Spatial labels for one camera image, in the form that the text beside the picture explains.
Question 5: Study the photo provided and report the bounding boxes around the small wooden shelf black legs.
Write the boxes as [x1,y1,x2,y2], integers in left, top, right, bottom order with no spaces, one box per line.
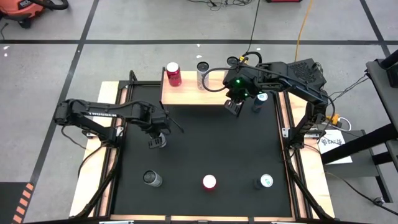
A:
[159,67,243,118]

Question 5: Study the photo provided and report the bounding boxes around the dark can white top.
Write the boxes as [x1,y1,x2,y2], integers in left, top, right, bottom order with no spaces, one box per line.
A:
[252,174,274,190]

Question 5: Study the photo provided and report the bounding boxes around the orange shop vacuum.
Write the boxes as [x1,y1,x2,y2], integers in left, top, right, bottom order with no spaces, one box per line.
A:
[0,0,70,29]

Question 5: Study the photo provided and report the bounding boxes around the grey side table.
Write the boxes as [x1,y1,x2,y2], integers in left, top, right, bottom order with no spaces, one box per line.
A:
[365,49,398,131]

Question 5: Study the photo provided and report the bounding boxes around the black metal stand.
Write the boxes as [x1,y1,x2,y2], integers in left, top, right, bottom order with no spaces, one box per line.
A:
[320,123,398,205]

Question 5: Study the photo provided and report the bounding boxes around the black table mat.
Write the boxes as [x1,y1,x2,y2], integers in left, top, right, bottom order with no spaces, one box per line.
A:
[112,83,294,218]

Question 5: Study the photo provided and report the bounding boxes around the white printed paper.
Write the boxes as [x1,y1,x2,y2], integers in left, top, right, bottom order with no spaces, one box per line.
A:
[317,129,354,165]

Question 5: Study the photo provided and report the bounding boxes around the black perforated computer case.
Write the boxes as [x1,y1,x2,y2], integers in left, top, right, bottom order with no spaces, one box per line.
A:
[287,58,328,94]

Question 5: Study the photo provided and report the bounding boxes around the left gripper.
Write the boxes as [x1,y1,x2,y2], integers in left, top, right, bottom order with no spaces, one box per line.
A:
[138,103,171,149]

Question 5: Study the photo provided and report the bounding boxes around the blue Red Bull can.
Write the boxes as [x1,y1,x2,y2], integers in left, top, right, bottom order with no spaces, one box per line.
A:
[251,91,269,113]

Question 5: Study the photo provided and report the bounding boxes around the yellow power splitter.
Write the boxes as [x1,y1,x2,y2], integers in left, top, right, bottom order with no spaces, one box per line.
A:
[325,113,343,126]

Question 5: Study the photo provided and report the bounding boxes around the yellow cable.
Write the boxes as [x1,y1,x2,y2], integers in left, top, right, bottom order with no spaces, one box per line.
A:
[294,0,313,62]

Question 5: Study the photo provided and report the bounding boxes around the coiled black cable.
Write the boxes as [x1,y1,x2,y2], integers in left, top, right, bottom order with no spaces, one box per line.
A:
[238,51,263,68]

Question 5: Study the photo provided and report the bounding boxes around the wooden base board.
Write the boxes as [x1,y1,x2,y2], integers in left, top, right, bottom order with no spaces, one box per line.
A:
[68,80,336,222]

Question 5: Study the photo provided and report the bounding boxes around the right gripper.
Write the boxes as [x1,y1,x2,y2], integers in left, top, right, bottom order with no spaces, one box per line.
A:
[223,67,261,116]

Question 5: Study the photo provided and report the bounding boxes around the white slim can yellow patch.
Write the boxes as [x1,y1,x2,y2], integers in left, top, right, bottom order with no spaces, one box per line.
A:
[196,61,210,91]
[142,169,164,188]

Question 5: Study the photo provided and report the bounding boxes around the red Coca-Cola Zero Sugar can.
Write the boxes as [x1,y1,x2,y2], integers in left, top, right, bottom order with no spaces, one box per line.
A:
[201,174,218,192]

